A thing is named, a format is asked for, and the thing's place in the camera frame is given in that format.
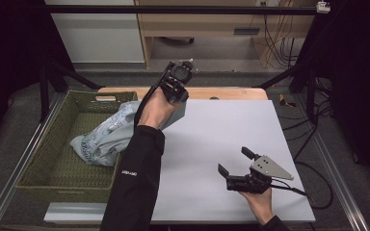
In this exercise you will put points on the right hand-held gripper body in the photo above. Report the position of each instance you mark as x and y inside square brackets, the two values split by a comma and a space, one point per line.
[257, 179]

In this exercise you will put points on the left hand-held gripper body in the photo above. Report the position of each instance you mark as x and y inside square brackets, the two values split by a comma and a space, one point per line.
[180, 74]

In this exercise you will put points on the light blue printed cloth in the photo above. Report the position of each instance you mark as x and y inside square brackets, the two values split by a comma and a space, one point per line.
[109, 138]

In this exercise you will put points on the green woven basket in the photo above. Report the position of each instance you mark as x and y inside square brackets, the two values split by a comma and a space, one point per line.
[61, 166]

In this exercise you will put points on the person's right hand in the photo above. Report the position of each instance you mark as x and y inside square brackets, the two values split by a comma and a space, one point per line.
[260, 203]

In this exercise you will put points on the person's left hand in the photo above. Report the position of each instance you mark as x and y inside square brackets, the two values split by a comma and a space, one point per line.
[155, 110]

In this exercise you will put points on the light grey table mat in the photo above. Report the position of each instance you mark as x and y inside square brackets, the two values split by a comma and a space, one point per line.
[224, 144]

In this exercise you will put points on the wooden desk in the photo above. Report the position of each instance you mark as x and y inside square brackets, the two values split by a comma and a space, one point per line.
[205, 25]

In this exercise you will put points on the white cabinet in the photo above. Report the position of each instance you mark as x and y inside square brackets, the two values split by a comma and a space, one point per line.
[99, 35]

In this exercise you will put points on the black curtain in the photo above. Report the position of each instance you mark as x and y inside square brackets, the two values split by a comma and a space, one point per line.
[359, 80]
[9, 57]

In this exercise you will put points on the white power adapter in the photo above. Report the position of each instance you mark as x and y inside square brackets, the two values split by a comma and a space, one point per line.
[323, 7]

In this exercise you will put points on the black horizontal frame bar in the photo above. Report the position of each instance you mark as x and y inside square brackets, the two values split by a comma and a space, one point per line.
[173, 9]

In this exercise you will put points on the aluminium frame rail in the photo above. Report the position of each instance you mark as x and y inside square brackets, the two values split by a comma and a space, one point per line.
[337, 179]
[19, 160]

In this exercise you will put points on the black frame strut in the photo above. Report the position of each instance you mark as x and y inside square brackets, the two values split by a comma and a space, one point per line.
[289, 74]
[61, 75]

